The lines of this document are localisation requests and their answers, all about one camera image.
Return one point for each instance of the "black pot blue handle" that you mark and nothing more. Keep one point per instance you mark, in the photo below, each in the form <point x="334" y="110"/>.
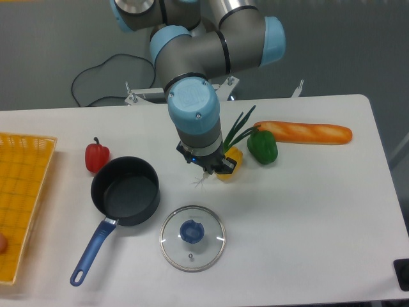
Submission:
<point x="126" y="191"/>

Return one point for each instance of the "black corner device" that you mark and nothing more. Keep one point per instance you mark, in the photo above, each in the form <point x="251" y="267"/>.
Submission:
<point x="401" y="267"/>

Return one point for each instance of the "white metal mounting bracket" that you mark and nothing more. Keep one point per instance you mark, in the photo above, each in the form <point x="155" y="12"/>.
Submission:
<point x="224" y="92"/>

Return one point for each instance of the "white metal clamp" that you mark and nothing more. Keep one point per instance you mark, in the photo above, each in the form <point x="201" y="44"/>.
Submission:
<point x="298" y="90"/>

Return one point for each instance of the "yellow bell pepper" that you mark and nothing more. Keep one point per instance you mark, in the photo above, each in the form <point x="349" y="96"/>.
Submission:
<point x="236" y="155"/>

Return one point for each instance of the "yellow wicker basket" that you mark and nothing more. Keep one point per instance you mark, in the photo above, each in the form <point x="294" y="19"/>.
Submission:
<point x="25" y="160"/>

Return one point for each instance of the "glass lid blue knob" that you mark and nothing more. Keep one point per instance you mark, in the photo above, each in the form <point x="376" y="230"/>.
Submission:
<point x="192" y="238"/>

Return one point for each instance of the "red bell pepper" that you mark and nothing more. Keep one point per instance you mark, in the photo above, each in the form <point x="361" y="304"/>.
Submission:
<point x="96" y="156"/>

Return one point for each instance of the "orange baguette bread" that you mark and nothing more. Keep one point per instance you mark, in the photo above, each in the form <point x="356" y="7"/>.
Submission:
<point x="306" y="133"/>

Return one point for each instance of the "green onion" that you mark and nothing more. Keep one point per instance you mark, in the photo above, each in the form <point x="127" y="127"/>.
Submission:
<point x="233" y="137"/>

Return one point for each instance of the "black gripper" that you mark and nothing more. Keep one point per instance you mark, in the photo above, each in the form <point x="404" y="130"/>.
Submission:
<point x="208" y="156"/>

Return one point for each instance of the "green bell pepper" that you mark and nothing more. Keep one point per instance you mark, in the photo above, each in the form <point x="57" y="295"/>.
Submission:
<point x="262" y="145"/>

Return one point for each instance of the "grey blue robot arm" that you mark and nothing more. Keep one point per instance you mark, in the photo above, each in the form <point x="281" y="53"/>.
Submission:
<point x="186" y="57"/>

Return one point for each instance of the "brown item in basket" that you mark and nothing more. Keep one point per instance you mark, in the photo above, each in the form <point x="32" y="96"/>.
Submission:
<point x="3" y="243"/>

